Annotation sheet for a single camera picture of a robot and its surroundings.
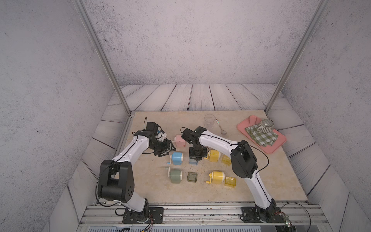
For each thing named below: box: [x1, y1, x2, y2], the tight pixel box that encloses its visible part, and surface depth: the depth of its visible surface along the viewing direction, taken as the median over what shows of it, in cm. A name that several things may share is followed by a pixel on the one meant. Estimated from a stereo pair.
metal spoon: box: [214, 117, 228, 135], surface depth 110 cm
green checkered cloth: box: [245, 124, 279, 147], surface depth 106 cm
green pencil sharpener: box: [170, 168, 182, 184], surface depth 82 cm
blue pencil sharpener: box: [170, 151, 184, 166], surface depth 88 cm
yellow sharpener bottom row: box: [205, 171, 226, 185], surface depth 81 cm
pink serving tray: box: [236, 115, 287, 154], surface depth 107 cm
